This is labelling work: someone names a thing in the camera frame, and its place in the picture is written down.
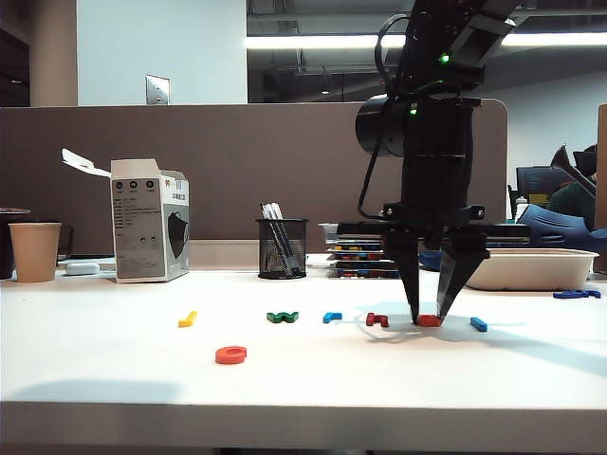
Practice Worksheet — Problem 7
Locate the computer monitor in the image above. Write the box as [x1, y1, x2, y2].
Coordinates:
[515, 166, 565, 195]

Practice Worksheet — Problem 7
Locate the orange letter c magnet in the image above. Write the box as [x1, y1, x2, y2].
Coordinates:
[214, 346, 248, 366]

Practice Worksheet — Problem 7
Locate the black mesh pen holder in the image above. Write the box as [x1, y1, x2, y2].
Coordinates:
[256, 218, 308, 281]

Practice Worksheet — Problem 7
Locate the dark lidded cup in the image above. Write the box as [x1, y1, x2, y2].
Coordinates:
[0, 207, 32, 281]

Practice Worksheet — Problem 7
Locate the ceiling light strip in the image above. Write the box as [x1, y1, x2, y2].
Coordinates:
[245, 31, 607, 50]

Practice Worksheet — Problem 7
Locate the metal wall plate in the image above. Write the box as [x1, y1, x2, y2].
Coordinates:
[145, 74, 173, 106]

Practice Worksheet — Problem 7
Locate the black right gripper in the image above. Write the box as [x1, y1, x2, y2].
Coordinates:
[335, 154, 531, 324]

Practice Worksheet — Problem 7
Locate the letter magnet tray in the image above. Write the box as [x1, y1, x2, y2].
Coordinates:
[330, 251, 395, 264]
[326, 268, 403, 281]
[326, 243, 388, 254]
[327, 261, 398, 272]

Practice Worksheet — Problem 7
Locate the black camera cable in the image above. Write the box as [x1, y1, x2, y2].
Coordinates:
[356, 13, 414, 222]

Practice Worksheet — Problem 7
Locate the beige pulp bowl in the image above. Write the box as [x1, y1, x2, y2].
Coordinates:
[464, 248, 600, 292]

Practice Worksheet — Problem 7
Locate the brown paper cup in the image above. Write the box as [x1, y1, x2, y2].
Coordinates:
[8, 223, 63, 284]

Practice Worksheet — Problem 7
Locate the white earbud case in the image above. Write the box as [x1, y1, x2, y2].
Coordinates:
[64, 262, 101, 277]

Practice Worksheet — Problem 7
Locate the person in green shirt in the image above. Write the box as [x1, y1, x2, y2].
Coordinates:
[544, 144, 598, 231]

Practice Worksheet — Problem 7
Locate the white grey mask box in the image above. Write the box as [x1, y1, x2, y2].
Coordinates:
[61, 149, 192, 284]

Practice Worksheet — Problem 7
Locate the brown desk partition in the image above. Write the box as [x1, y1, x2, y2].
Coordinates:
[0, 99, 508, 257]

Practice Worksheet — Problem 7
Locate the navy blue slipper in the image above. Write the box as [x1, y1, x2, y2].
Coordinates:
[516, 204, 607, 252]
[417, 249, 445, 274]

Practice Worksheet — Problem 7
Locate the brown board panel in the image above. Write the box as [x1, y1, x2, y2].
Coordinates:
[593, 103, 607, 275]

